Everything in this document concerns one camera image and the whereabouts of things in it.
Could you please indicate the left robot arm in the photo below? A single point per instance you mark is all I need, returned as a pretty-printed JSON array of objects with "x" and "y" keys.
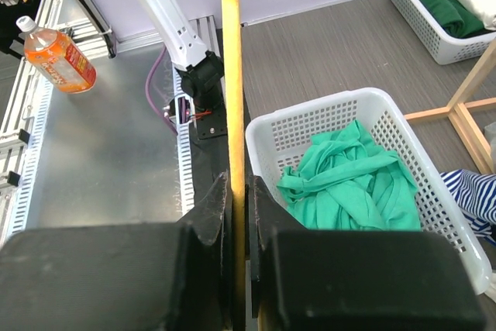
[{"x": 199, "y": 68}]

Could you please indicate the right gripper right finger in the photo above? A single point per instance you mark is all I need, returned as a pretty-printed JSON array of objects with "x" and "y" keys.
[{"x": 307, "y": 279}]

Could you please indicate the dark green folded cloth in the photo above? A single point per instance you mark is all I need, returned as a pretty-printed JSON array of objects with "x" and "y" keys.
[{"x": 455, "y": 20}]

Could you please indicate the blue striped tank top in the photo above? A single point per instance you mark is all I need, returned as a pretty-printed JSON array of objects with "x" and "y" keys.
[{"x": 475, "y": 195}]

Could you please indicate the green tank top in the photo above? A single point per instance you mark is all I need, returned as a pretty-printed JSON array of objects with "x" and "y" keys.
[{"x": 346, "y": 181}]

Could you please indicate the orange drink bottle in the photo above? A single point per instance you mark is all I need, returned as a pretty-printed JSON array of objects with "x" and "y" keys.
[{"x": 55, "y": 55}]

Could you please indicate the white cable duct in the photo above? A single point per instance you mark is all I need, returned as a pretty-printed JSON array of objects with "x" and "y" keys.
[{"x": 205, "y": 28}]

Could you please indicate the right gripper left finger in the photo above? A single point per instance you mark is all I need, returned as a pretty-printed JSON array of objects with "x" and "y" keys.
[{"x": 147, "y": 276}]

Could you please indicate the wooden clothes rack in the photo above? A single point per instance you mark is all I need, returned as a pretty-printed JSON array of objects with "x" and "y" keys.
[{"x": 459, "y": 108}]

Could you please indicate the white plastic basket centre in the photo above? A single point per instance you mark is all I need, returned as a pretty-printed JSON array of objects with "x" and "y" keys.
[{"x": 280, "y": 139}]

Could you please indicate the yellow hanger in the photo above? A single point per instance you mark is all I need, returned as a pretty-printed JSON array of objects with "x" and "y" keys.
[{"x": 232, "y": 51}]

